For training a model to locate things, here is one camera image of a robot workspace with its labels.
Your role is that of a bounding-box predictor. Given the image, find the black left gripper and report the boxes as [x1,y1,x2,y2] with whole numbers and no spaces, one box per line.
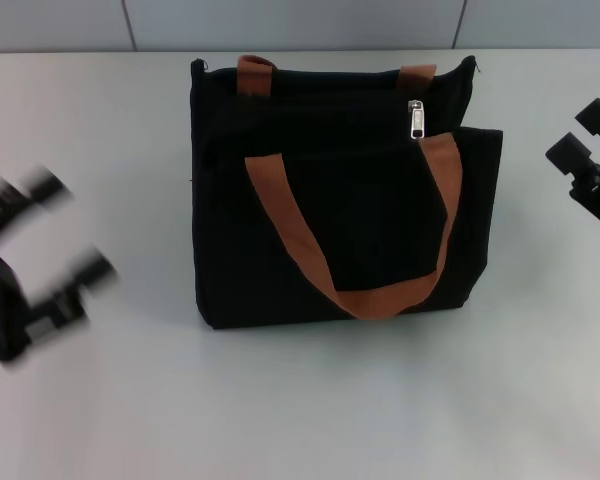
[0,167,119,370]

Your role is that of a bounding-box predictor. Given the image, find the silver zipper pull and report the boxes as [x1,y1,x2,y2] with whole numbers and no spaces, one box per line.
[407,99,427,142]

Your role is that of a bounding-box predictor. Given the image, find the black food bag orange handles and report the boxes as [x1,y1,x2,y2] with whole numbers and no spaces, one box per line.
[187,53,505,332]

